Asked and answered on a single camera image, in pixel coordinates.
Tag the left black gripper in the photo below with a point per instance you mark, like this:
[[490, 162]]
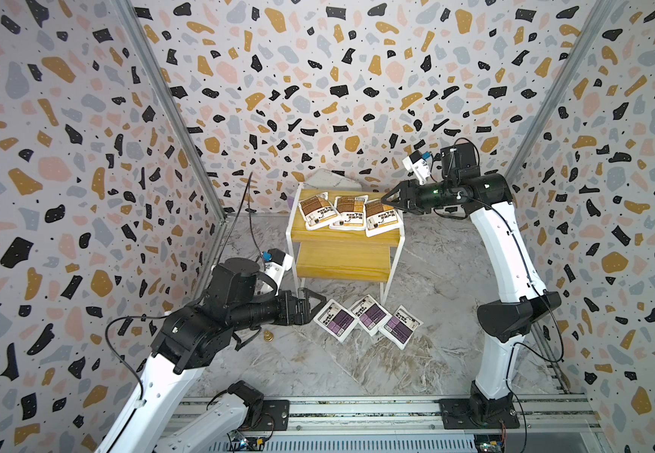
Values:
[[303, 315]]

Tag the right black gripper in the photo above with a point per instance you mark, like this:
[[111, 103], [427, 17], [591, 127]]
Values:
[[412, 192]]

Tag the brown coffee bag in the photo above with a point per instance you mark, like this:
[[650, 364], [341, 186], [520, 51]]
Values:
[[351, 210], [318, 212], [380, 218]]

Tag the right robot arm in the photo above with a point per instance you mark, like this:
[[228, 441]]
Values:
[[453, 180]]

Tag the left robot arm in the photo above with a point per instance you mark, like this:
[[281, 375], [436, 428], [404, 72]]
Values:
[[240, 296]]

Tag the purple coffee bag left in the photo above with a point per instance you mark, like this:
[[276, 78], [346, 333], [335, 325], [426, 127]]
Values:
[[336, 320]]

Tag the purple coffee bag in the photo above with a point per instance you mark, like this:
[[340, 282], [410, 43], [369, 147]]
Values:
[[371, 314], [336, 320], [400, 327]]

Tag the two-tier wooden shelf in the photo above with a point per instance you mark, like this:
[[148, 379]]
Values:
[[341, 255]]

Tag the purple coffee bag middle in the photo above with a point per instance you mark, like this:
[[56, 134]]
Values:
[[371, 314]]

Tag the purple coffee bag right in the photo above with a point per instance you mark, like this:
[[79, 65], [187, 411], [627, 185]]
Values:
[[400, 327]]

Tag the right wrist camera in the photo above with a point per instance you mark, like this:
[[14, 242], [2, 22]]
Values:
[[418, 164]]

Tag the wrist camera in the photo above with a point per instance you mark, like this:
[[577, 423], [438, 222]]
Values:
[[276, 264], [418, 164]]

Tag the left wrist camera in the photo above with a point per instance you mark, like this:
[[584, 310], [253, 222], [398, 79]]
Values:
[[276, 264]]

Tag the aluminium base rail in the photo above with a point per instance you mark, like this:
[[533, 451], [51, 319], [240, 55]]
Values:
[[541, 423]]

